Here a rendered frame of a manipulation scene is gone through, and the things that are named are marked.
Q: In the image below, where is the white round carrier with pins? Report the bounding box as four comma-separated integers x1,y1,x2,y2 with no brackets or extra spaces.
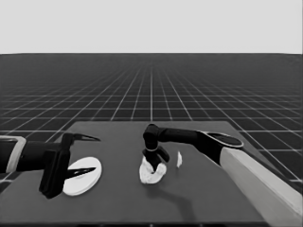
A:
138,155,168,185

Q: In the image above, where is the large thick white disc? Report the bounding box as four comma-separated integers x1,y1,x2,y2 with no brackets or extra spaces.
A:
62,156,103,197

